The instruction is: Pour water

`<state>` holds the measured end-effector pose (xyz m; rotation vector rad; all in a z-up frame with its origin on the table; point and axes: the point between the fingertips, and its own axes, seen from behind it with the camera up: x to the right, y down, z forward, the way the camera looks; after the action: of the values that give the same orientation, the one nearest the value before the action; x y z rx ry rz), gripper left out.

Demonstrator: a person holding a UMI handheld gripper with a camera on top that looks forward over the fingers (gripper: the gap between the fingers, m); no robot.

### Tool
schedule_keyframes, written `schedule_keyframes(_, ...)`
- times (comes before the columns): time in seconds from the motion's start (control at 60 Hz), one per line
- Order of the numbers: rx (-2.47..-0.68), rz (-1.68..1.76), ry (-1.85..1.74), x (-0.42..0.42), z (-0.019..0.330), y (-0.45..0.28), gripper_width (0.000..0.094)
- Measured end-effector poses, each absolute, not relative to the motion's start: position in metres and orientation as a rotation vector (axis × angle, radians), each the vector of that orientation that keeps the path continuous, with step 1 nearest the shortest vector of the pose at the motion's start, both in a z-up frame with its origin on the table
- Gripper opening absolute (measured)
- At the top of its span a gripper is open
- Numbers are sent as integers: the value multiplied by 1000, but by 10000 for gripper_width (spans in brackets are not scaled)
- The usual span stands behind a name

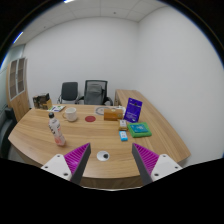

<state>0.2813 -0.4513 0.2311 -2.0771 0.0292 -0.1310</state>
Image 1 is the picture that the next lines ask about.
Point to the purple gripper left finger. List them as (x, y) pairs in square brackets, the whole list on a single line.
[(70, 166)]

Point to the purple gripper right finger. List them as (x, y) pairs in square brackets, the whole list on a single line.
[(152, 166)]

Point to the clear plastic water bottle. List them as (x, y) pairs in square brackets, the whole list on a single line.
[(55, 128)]

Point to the green flat box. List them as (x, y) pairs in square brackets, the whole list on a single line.
[(139, 130)]

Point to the small blue box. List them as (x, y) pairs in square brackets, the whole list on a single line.
[(123, 136)]

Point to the dark red round coaster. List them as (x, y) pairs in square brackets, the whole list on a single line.
[(90, 118)]

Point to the white ceramic mug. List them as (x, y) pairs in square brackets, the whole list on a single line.
[(70, 114)]

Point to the small beige box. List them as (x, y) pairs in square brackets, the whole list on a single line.
[(122, 125)]

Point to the white green leaflet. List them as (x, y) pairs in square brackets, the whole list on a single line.
[(56, 108)]

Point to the purple standing card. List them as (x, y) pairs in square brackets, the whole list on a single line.
[(133, 110)]

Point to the grey round coaster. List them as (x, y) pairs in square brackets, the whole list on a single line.
[(100, 110)]

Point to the brown wooden box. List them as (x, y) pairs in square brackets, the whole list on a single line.
[(113, 114)]

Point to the dark brown cardboard box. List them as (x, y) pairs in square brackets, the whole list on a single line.
[(42, 101)]

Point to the grey visitor chair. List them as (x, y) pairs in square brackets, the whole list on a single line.
[(69, 92)]

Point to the black mesh office chair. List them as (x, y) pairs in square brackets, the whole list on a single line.
[(95, 93)]

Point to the black chair at left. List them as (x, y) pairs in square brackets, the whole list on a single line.
[(5, 131)]

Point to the wooden glass-door cabinet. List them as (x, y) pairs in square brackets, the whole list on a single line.
[(16, 87)]

